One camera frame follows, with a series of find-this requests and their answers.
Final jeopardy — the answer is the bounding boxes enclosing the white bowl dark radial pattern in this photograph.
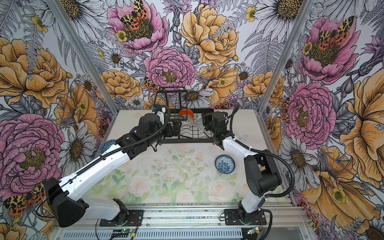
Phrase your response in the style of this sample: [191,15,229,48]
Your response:
[181,116,194,129]

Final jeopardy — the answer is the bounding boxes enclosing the orange plastic bowl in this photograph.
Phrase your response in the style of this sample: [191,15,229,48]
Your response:
[179,109,195,119]

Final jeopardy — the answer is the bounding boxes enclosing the green patterned ceramic bowl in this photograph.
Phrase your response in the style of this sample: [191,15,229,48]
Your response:
[196,117,205,130]

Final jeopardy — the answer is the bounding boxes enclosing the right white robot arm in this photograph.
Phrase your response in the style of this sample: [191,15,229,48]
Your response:
[202,112,287,225]

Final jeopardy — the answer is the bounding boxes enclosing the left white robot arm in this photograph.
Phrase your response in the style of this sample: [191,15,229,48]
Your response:
[44,106,171,228]

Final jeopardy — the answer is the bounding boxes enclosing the black metal dish rack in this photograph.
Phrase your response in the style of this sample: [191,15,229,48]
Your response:
[153,87,214,144]

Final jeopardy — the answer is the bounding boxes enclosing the blue floral ceramic bowl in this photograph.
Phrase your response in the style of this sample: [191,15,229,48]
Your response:
[215,155,236,174]

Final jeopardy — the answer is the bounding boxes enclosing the dark blue patterned bowl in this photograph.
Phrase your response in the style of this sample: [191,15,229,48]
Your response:
[100,140,116,155]

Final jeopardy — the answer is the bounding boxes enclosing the green circuit board left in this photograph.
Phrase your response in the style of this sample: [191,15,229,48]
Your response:
[110,229,132,240]

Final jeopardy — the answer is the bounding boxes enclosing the green circuit board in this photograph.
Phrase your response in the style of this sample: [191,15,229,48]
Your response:
[110,229,132,240]
[247,227,260,235]

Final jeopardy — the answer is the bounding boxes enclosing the green circuit board right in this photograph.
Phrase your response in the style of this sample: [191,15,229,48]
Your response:
[247,227,260,235]

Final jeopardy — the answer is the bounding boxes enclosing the left black corrugated cable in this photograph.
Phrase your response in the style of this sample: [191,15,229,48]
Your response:
[38,104,172,211]

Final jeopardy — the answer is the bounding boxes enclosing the black corrugated cable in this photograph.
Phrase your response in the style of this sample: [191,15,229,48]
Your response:
[38,104,172,211]
[229,104,296,240]

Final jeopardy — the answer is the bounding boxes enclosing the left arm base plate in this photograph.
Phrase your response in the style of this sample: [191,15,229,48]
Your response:
[99,210,144,227]

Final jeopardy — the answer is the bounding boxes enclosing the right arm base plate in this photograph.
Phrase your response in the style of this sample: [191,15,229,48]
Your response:
[224,209,267,226]

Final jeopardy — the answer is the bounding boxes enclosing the right black corrugated cable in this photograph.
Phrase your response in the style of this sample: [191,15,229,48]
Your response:
[229,104,296,240]

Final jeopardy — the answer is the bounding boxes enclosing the aluminium front rail frame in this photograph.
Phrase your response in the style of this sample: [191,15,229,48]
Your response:
[50,200,316,240]

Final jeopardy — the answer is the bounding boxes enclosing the aluminium corner post right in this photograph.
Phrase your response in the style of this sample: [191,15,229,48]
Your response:
[257,0,316,114]

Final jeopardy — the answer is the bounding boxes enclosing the aluminium corner post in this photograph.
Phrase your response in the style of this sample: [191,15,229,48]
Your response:
[47,1,119,117]
[257,0,316,114]

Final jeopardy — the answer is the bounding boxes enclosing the aluminium corner post left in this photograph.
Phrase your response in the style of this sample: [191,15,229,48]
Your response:
[47,1,119,117]

